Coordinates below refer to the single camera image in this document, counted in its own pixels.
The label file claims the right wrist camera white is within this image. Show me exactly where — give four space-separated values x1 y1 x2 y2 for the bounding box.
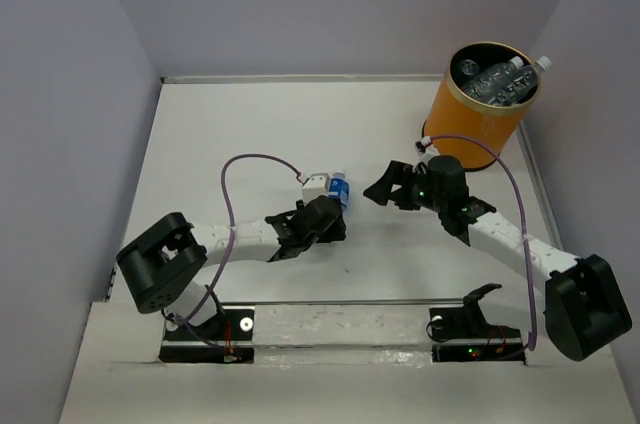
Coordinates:
414 136 440 164

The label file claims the metal rail back edge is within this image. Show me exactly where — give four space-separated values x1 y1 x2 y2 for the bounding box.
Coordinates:
160 73 443 85

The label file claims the blue label bottle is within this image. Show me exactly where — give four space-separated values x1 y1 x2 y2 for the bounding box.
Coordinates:
328 169 350 212

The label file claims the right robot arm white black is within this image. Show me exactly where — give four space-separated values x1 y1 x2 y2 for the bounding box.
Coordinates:
363 156 633 362

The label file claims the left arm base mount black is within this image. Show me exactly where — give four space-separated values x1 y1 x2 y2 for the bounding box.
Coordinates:
159 306 255 365

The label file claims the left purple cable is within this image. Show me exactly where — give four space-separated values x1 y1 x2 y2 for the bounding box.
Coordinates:
174 152 304 345

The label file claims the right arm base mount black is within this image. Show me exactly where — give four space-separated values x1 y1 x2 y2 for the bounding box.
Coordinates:
425 283 526 364

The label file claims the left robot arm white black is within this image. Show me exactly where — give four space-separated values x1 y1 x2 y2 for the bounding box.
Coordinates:
116 196 346 339

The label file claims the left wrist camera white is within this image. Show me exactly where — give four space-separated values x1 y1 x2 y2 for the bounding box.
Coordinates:
301 173 331 204

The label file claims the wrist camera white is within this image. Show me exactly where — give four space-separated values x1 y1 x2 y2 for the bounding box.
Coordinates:
301 173 331 204
414 136 440 164

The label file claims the clear bottle white cap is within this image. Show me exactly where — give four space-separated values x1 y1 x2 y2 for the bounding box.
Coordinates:
456 59 480 77

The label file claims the orange cylindrical bin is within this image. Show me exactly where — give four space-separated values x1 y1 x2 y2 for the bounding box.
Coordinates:
422 41 539 172

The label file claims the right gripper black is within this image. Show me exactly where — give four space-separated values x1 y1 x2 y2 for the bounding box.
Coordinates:
361 160 445 213

